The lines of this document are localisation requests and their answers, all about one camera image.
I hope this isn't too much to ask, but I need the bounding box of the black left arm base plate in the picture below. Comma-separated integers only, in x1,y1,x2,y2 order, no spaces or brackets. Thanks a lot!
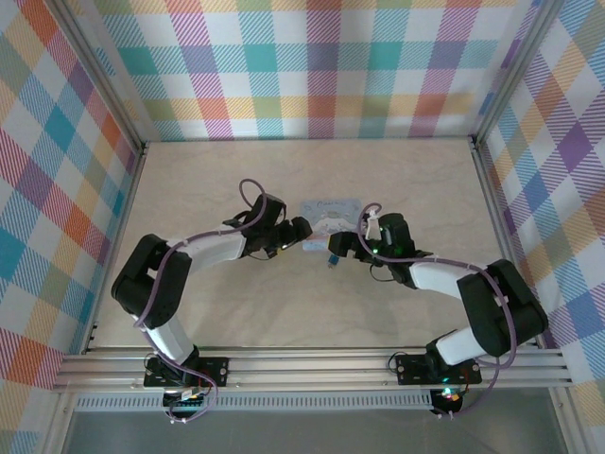
143,357,232,390

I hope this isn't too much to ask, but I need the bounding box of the aluminium mounting rail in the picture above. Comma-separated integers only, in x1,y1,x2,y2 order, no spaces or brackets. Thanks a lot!
51,345,568,394

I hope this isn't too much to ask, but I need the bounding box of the grey slotted cable duct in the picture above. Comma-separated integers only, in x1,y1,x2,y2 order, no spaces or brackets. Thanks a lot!
75,394,434,412

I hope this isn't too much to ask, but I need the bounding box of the aluminium table side rail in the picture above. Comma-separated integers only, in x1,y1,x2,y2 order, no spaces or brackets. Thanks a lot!
83,140,150,354
470,136,540,332

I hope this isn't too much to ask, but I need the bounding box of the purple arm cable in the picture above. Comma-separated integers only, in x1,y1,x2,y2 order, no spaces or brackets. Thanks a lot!
134,178,285,425
356,202,517,420

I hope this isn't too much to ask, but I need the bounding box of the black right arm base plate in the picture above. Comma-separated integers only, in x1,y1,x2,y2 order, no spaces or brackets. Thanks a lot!
395,353,483,385

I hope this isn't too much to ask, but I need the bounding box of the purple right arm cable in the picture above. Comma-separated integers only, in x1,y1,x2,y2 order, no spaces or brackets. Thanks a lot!
356,202,517,420

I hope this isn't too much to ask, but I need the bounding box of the light blue cartoon pouch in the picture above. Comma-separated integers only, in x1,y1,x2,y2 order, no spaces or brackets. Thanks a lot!
300,197,364,254

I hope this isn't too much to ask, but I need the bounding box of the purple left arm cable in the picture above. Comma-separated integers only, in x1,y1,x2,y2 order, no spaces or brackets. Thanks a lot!
134,178,285,425

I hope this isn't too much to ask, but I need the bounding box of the aluminium frame post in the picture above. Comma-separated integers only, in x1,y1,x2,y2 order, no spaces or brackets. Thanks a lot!
472,0,552,143
59,0,148,146

